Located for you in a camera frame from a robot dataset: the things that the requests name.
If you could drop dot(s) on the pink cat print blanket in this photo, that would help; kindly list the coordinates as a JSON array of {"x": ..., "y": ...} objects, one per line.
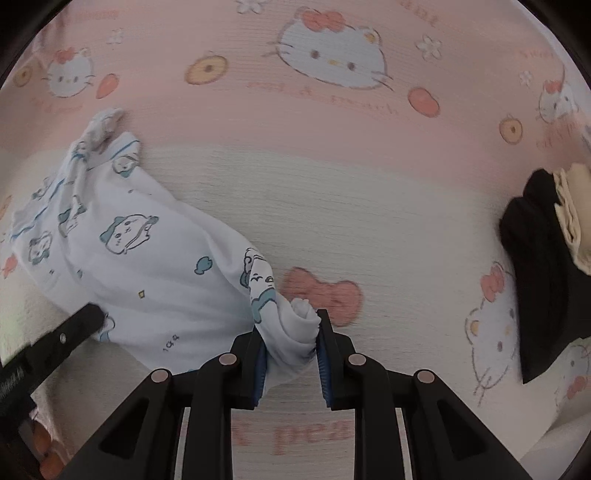
[{"x": 323, "y": 184}]

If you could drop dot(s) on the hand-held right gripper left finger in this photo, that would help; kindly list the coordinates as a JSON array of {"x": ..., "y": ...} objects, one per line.
[{"x": 259, "y": 374}]

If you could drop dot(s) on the white cartoon print pajama pants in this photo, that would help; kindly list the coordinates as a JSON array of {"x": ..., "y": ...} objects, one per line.
[{"x": 161, "y": 258}]

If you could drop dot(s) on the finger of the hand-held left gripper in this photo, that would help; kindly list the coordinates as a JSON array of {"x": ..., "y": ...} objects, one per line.
[{"x": 69, "y": 333}]

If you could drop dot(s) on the folded black cloth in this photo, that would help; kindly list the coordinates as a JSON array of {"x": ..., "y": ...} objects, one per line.
[{"x": 535, "y": 277}]

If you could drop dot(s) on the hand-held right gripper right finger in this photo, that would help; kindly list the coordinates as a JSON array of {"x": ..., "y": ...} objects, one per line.
[{"x": 323, "y": 369}]

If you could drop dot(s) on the folded beige cloth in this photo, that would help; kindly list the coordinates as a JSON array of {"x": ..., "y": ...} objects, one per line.
[{"x": 575, "y": 207}]

